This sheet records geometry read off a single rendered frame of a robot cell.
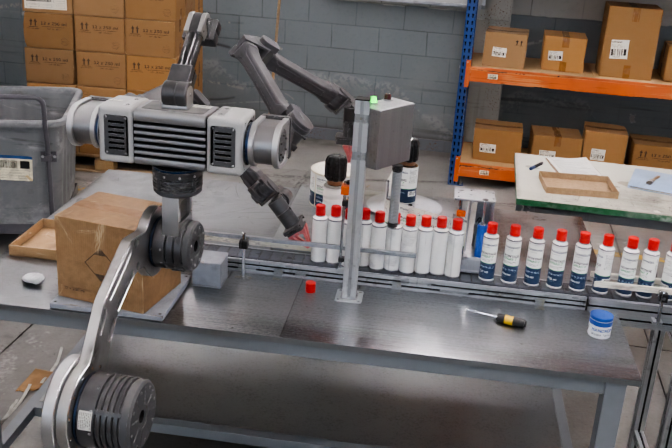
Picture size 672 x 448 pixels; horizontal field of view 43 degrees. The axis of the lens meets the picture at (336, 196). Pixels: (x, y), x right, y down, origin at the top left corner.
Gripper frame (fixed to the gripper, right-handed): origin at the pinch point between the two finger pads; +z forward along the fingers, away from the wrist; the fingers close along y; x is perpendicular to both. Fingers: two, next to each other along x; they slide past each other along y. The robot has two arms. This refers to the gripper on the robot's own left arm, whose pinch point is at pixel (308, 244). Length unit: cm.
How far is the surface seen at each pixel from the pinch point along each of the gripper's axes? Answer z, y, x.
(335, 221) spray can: -2.3, -1.6, -13.5
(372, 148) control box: -19.4, -17.0, -42.1
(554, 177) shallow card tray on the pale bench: 74, 144, -70
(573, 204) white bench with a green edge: 77, 108, -73
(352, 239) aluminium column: 2.2, -15.5, -19.2
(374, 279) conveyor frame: 21.0, -5.3, -13.7
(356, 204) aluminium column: -6.8, -15.5, -27.1
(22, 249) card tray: -55, -12, 81
